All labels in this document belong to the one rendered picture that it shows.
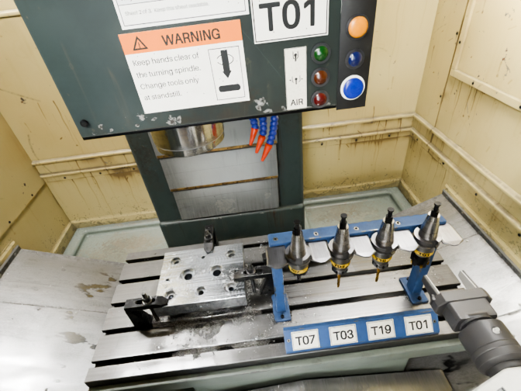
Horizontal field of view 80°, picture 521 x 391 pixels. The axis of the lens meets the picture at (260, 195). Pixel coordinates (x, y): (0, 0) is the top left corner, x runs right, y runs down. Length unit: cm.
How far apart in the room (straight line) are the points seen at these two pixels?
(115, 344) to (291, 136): 96
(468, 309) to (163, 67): 73
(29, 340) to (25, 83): 108
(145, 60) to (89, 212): 169
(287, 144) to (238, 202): 34
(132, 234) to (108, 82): 158
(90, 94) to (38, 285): 128
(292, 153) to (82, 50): 97
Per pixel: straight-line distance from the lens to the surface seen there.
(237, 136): 120
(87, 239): 214
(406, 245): 86
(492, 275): 143
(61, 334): 155
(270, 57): 46
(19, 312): 163
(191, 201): 139
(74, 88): 52
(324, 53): 47
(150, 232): 198
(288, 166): 134
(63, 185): 203
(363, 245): 83
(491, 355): 76
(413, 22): 169
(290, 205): 147
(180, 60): 46
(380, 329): 103
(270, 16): 45
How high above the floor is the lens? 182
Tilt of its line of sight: 37 degrees down
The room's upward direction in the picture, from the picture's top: 7 degrees counter-clockwise
